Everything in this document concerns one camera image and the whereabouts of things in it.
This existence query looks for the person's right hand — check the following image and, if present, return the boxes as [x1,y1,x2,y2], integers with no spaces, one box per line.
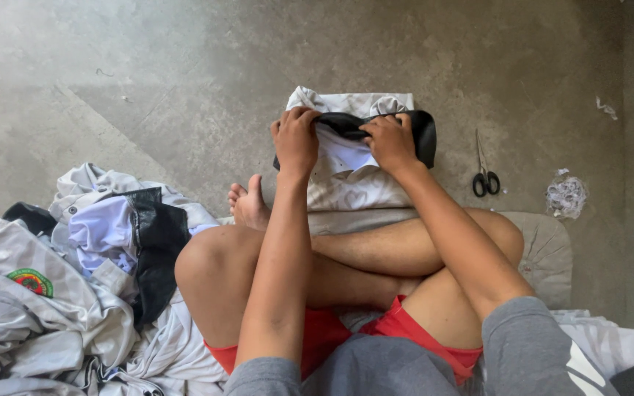
[360,113,419,175]

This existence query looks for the person's leg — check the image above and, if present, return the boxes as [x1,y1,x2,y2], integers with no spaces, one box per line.
[174,224,423,350]
[228,175,526,351]

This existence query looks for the person's left leg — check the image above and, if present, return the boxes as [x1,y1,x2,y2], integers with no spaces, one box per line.
[174,224,423,350]

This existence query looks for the white cloth scrap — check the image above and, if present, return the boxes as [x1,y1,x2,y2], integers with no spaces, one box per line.
[596,97,619,121]

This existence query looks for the person's left hand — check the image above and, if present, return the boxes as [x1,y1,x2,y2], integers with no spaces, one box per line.
[270,106,323,177]

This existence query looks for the heap of white and black garments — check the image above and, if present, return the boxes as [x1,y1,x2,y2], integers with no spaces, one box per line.
[0,162,231,396]

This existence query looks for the grey seat cushion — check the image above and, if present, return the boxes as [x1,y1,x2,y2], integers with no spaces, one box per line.
[218,207,573,310]

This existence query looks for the white shirt with black collar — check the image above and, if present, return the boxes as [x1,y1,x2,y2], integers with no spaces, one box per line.
[272,86,438,212]

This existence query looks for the person's right leg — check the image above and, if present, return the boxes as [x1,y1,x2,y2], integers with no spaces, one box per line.
[228,175,526,351]

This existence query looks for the black-handled scissors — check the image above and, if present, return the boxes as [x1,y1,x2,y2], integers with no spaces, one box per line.
[472,129,501,198]

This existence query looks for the grey sweatshirt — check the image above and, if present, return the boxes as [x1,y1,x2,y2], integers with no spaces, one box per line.
[223,297,622,396]

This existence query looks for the white garment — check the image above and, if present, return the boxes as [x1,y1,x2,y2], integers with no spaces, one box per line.
[550,309,634,381]

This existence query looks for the red shorts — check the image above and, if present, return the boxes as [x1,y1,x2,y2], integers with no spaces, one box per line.
[204,295,484,386]

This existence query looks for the clump of white thread scraps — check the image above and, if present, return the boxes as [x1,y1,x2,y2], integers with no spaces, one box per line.
[545,169,589,220]

